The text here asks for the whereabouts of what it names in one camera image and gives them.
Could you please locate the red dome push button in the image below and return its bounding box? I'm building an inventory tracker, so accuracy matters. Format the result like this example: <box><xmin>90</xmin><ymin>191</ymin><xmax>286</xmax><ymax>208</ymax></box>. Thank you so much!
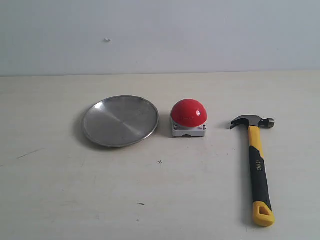
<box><xmin>170</xmin><ymin>99</ymin><xmax>208</xmax><ymax>138</ymax></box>

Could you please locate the yellow black claw hammer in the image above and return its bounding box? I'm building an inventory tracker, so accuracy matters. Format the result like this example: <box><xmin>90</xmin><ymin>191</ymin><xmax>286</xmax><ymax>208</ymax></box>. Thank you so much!
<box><xmin>230</xmin><ymin>115</ymin><xmax>275</xmax><ymax>227</ymax></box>

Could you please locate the round stainless steel plate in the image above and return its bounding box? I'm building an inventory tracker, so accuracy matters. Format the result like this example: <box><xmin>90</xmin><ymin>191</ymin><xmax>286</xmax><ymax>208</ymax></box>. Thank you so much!
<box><xmin>81</xmin><ymin>95</ymin><xmax>160</xmax><ymax>148</ymax></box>

